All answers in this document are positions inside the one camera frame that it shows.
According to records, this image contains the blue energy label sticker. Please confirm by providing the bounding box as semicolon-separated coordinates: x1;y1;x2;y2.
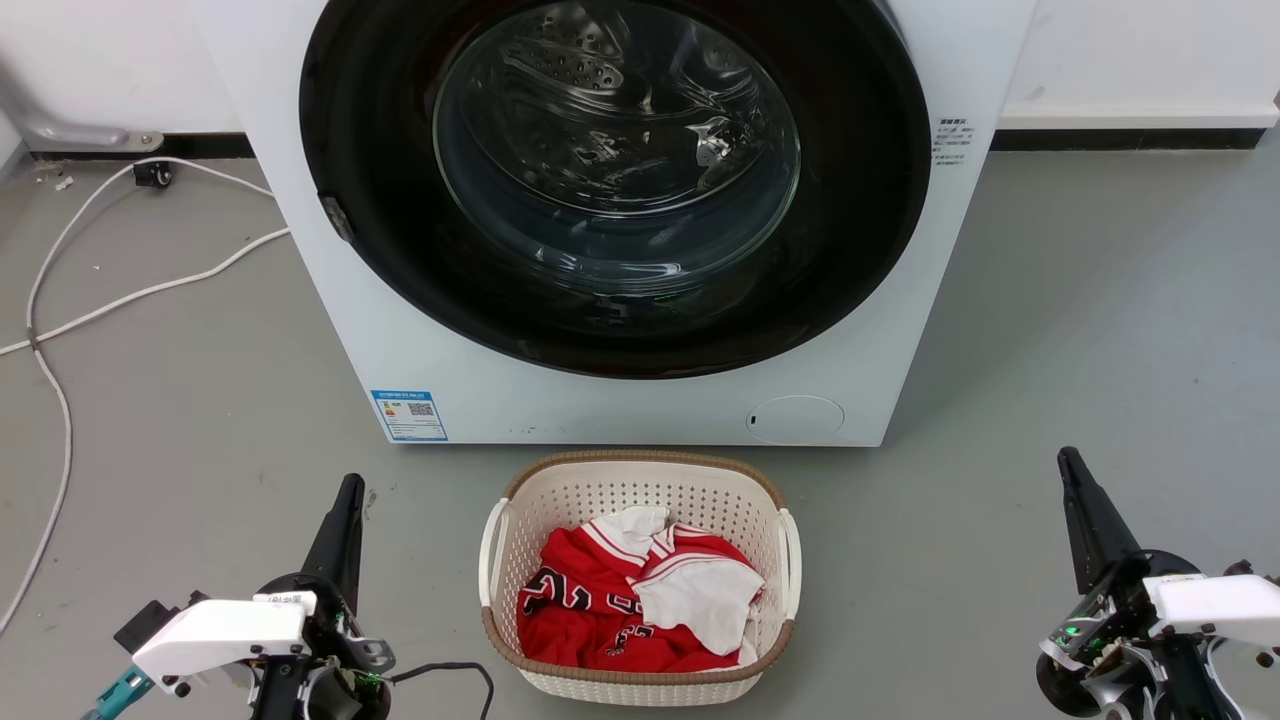
370;389;449;442

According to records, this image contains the white garment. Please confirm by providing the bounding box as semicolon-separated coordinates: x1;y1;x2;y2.
585;505;766;669

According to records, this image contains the thin white cable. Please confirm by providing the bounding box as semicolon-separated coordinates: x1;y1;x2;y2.
0;157;276;633

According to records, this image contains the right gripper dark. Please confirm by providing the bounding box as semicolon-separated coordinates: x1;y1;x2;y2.
1035;447;1206;720

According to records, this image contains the teal cable connector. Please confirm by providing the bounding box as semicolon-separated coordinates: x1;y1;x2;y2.
82;668;153;720

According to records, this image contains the black round glass washer door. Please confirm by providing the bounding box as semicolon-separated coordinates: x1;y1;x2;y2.
298;0;933;380

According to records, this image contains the thick white power cable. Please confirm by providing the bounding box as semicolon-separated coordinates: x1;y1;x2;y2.
0;228;291;357

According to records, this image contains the grey wall pipe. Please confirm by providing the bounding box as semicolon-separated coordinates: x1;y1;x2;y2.
0;55;166;153

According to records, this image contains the red basketball jersey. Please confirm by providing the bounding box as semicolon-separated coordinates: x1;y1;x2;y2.
516;520;766;673

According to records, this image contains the round white filter cover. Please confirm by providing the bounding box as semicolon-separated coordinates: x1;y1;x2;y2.
746;395;846;446

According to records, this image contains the white woven laundry basket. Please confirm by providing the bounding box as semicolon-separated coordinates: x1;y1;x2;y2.
478;450;803;707

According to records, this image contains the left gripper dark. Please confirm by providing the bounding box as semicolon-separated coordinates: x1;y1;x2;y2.
255;475;397;720

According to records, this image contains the white front-load washing machine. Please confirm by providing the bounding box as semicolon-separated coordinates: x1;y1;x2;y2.
190;0;1041;448

